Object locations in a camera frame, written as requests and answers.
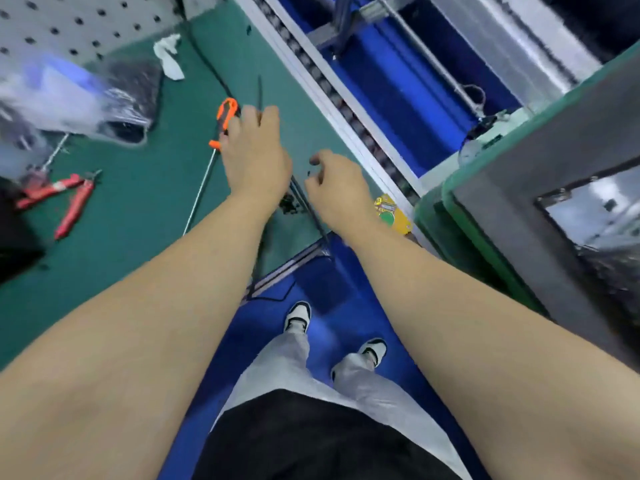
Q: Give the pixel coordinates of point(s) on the person's grey trousers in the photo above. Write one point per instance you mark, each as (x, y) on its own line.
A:
(300, 380)

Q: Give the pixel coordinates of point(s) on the small yellow green object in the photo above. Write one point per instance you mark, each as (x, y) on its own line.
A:
(392, 215)

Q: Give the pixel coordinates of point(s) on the person's right hand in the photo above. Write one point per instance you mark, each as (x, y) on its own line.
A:
(340, 195)

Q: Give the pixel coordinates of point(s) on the person's right shoe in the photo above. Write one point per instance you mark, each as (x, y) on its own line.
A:
(372, 351)

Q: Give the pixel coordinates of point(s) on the white crumpled cloth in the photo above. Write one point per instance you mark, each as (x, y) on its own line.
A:
(168, 55)

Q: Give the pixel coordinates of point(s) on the person's shoe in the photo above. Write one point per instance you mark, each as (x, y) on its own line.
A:
(372, 351)
(298, 316)

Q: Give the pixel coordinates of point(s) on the person's black top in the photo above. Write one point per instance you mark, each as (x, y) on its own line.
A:
(310, 440)

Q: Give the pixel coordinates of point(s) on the aluminium roller conveyor rail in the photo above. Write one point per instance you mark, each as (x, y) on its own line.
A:
(320, 90)

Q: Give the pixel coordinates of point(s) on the person's left hand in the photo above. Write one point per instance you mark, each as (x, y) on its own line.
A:
(256, 155)

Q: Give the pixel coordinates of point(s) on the clear plastic bag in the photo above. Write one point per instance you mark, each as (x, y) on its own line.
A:
(70, 95)

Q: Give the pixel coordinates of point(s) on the person's left forearm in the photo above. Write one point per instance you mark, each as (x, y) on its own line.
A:
(110, 355)

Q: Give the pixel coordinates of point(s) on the white perforated panel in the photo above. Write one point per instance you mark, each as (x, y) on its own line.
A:
(80, 20)

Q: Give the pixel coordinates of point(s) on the person's right forearm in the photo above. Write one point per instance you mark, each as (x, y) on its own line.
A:
(500, 355)

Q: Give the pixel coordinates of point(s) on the person's left shoe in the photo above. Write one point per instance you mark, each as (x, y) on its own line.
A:
(298, 316)

